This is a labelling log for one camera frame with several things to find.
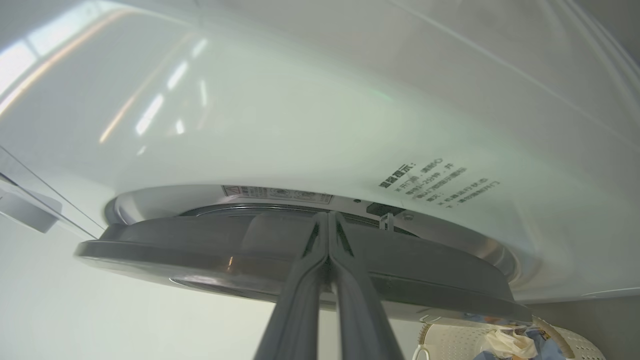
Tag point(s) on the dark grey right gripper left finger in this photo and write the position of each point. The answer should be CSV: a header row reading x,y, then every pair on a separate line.
x,y
300,310

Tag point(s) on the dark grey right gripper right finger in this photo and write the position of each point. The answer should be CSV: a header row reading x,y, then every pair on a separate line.
x,y
362,320

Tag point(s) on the dark round washing machine door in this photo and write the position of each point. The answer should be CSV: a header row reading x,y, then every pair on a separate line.
x,y
430,270

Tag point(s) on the blue cartoon print garment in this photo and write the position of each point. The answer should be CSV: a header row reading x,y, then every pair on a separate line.
x,y
547,347

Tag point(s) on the cream perforated laundry basket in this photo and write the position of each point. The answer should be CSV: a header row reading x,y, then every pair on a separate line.
x,y
450,342

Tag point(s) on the white front-load washing machine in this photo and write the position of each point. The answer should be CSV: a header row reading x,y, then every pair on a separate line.
x,y
310,100

